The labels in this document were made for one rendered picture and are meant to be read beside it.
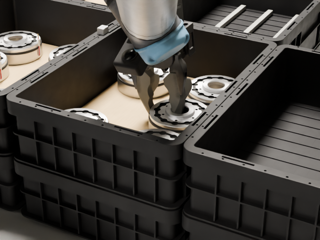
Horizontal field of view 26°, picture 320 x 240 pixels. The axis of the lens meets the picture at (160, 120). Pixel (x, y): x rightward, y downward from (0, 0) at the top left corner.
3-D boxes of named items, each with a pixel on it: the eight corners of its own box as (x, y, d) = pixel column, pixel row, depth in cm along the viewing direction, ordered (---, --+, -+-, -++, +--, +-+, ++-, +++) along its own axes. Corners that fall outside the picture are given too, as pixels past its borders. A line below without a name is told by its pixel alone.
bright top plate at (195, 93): (228, 109, 117) (228, 105, 116) (176, 94, 121) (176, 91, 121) (254, 85, 124) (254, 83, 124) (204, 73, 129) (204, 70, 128)
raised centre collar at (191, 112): (186, 122, 112) (186, 119, 111) (159, 115, 114) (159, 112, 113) (199, 109, 116) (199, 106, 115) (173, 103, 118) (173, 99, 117)
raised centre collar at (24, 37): (19, 46, 138) (19, 44, 138) (-2, 43, 140) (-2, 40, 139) (32, 37, 142) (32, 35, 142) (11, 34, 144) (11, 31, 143)
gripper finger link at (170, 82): (205, 107, 118) (191, 57, 115) (189, 123, 114) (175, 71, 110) (189, 108, 120) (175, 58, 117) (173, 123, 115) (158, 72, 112)
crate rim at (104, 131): (177, 163, 93) (177, 148, 92) (2, 112, 105) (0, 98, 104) (279, 55, 124) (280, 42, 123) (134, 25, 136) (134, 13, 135)
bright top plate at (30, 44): (24, 55, 135) (24, 53, 135) (-20, 48, 139) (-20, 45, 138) (49, 37, 144) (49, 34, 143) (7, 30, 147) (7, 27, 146)
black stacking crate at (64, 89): (176, 219, 98) (177, 151, 92) (10, 164, 110) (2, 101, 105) (274, 102, 128) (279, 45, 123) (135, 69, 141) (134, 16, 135)
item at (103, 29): (103, 35, 125) (103, 29, 125) (96, 34, 126) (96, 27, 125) (108, 32, 127) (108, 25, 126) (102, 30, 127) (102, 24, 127)
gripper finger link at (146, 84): (166, 105, 122) (170, 58, 117) (150, 120, 118) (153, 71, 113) (151, 100, 123) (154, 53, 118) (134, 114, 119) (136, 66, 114)
